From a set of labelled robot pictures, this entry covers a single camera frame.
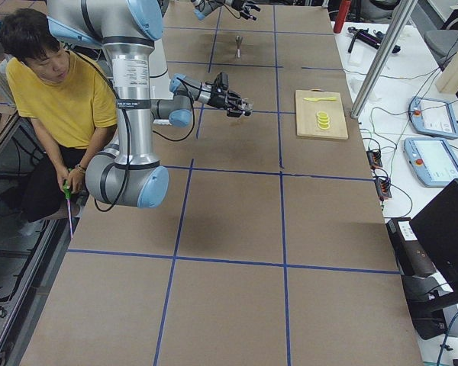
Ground aluminium frame post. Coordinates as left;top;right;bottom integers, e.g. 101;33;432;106
350;0;418;119

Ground upper blue teach pendant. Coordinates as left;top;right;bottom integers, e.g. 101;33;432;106
408;96;458;140

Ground black tool with purple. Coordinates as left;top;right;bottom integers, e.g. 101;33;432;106
347;27;385;53

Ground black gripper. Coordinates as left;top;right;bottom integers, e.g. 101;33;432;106
207;85;253;117
228;0;260;21

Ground yellow lemon slices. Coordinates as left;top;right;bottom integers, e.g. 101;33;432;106
316;111;331;130

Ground black desktop box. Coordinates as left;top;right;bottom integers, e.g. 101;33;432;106
386;217;436;278

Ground wooden cutting board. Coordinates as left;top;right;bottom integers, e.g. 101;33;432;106
295;90;348;140

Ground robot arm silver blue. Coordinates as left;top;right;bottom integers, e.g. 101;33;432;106
47;1;253;208
191;0;261;21

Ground lower blue teach pendant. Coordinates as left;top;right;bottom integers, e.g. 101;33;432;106
403;137;458;188

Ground black computer monitor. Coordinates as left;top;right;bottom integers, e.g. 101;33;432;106
410;179;458;290

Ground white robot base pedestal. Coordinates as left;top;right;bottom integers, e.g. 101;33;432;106
148;41;176;127

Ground green handled grabber tool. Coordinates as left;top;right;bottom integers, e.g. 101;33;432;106
63;181;73;238

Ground blue teach pendant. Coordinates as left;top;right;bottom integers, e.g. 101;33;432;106
403;137;458;188
408;96;458;140

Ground person in yellow shirt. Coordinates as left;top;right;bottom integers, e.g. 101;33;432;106
0;8;117;235

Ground grey office chair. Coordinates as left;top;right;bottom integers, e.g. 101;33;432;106
424;5;458;70

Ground red cylinder bottle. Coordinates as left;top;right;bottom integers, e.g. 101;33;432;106
333;0;352;34

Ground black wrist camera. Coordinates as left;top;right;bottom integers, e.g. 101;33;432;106
214;72;229;91

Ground clear glass shaker cup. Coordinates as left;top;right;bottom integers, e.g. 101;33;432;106
240;99;253;117

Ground yellow plastic knife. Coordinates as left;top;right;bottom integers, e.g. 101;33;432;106
303;96;337;102

